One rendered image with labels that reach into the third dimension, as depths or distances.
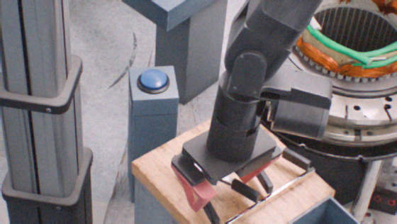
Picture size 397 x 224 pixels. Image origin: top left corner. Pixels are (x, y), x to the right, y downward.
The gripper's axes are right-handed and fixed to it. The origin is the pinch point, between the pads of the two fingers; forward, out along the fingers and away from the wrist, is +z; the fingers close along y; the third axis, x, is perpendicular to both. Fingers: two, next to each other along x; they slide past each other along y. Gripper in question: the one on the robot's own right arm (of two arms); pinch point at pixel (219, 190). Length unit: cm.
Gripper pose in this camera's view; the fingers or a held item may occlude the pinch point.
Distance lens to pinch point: 110.9
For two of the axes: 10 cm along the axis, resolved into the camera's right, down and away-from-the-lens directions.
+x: -6.2, -6.3, 4.7
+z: -1.3, 6.7, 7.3
